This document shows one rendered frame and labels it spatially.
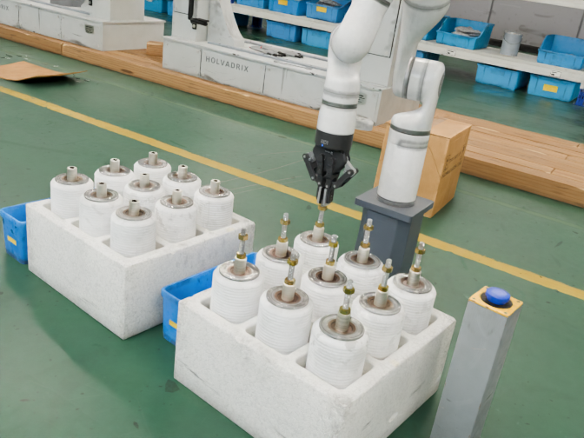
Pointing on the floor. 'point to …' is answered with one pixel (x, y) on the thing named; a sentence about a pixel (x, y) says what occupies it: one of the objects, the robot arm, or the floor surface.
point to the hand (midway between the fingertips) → (324, 195)
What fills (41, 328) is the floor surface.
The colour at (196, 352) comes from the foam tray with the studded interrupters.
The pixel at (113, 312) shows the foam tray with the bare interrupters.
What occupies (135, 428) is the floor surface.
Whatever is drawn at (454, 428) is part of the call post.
